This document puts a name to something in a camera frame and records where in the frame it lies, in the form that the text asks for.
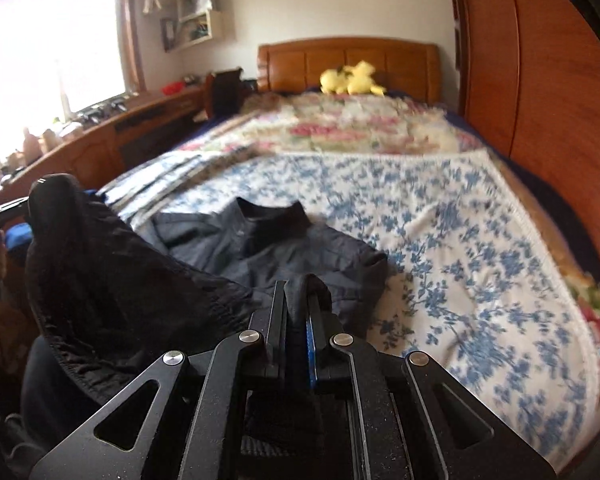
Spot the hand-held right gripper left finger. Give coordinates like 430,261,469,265
27,280,291,480

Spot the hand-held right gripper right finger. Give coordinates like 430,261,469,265
304,304,558,480

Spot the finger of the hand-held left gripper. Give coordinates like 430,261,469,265
0,198,32,224

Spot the black jacket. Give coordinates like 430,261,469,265
24,174,390,461

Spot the wooden desk with cabinets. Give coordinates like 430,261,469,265
0,85,211,211

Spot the black metal device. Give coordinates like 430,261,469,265
77,101,131,124

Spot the wood-framed window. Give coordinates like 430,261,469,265
0,0,147,161

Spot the blue floral bedspread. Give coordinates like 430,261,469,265
97,150,600,476

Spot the person's dark clothing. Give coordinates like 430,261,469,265
0,335,131,480

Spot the pink floral quilt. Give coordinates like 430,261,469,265
172,91,600,356

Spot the wooden chair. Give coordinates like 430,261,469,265
204,67,246,119

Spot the yellow plush toy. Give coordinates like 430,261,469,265
320,60,387,97

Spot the wooden bed headboard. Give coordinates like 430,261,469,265
257,37,441,106

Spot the wooden slatted wardrobe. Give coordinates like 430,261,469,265
445,0,600,281

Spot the cream wall shelf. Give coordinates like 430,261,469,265
160,0,236,54

